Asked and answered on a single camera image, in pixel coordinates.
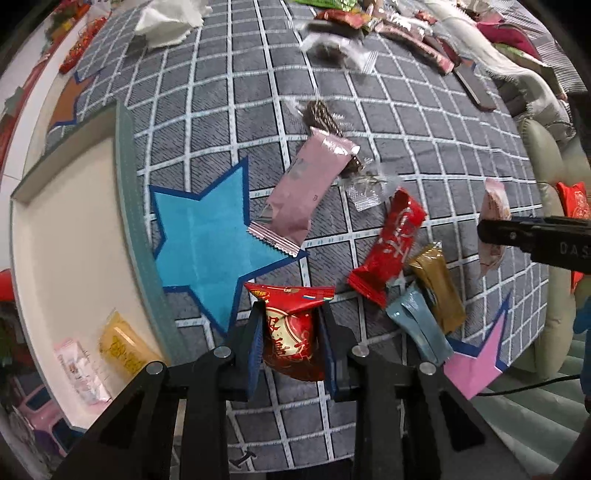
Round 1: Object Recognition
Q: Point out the red round-logo snack bag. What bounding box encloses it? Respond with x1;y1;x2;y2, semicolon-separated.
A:
245;282;335;382

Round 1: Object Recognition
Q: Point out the light blue snack packet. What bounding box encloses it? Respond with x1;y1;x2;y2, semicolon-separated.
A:
386;282;454;367

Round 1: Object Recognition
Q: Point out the yellow rice cracker packet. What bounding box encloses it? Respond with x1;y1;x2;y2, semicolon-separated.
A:
98;310;164;381

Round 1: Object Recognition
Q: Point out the gold snack bar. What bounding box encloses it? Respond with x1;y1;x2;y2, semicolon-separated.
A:
409;242;467;335

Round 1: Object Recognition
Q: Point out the long red snack bar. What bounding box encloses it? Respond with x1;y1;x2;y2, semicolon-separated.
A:
348;188;427;308

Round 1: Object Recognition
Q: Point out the pink white snack packet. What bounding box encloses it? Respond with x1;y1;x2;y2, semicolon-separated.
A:
55;339;111;406

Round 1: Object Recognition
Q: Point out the pink wafer packet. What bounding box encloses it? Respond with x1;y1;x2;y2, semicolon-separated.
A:
247;132;349;257

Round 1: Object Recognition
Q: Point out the clear wrapped chocolate stick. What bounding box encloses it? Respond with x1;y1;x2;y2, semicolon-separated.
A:
287;99;402;212

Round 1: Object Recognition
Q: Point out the grey checkered mat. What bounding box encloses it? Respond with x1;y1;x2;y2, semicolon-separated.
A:
45;0;551;474

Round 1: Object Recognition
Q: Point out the white tray box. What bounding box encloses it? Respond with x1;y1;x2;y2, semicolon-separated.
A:
10;101;189;431

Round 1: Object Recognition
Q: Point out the pink plastic stool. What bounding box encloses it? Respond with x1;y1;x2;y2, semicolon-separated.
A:
17;386;80;457

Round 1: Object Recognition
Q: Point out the pink long snack packet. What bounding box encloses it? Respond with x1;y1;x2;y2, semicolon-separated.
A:
374;22;455;75

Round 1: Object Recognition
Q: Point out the red plastic stool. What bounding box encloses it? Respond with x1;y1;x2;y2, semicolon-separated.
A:
0;269;15;302

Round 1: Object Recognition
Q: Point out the clear wrapped dark candy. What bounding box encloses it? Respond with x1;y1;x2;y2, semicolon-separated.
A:
300;32;378;74

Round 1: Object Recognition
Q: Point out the red small snack packet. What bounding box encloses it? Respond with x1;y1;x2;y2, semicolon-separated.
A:
315;9;372;30

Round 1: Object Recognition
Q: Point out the white crumpled tissue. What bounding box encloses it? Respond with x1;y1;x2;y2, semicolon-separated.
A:
134;0;212;49

